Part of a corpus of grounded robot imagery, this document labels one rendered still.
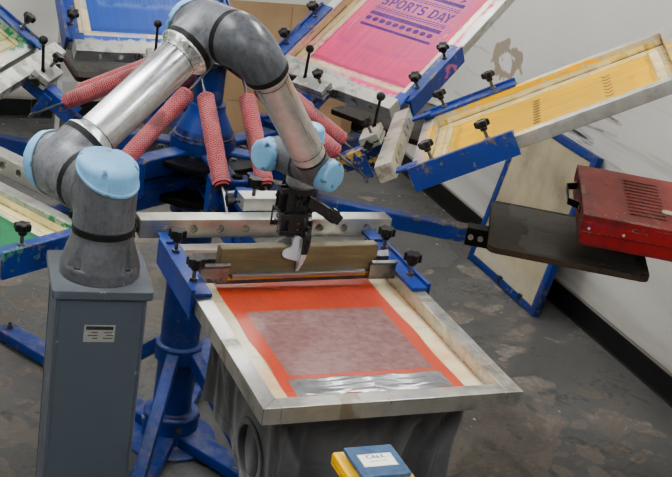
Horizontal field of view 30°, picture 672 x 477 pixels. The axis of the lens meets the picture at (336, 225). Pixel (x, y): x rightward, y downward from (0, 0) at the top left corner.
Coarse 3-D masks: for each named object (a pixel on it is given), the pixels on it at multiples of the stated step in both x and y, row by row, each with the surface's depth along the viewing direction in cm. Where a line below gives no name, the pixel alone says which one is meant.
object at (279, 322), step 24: (216, 288) 298; (240, 288) 300; (264, 288) 302; (288, 288) 304; (240, 312) 288; (264, 312) 290; (288, 312) 291; (312, 312) 293; (264, 336) 278; (288, 336) 280; (312, 336) 282; (288, 360) 270; (312, 360) 271; (336, 360) 273; (288, 384) 260
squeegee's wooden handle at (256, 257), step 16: (368, 240) 311; (224, 256) 294; (240, 256) 296; (256, 256) 298; (272, 256) 299; (320, 256) 304; (336, 256) 306; (352, 256) 308; (368, 256) 310; (240, 272) 298
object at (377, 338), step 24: (312, 288) 306; (336, 288) 308; (360, 288) 310; (336, 312) 295; (360, 312) 297; (384, 312) 299; (336, 336) 284; (360, 336) 286; (384, 336) 287; (408, 336) 289; (360, 360) 275; (384, 360) 276; (408, 360) 278; (432, 360) 280; (456, 384) 271
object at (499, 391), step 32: (224, 320) 275; (448, 320) 292; (224, 352) 264; (480, 352) 279; (256, 384) 251; (512, 384) 267; (256, 416) 246; (288, 416) 245; (320, 416) 248; (352, 416) 251; (384, 416) 254
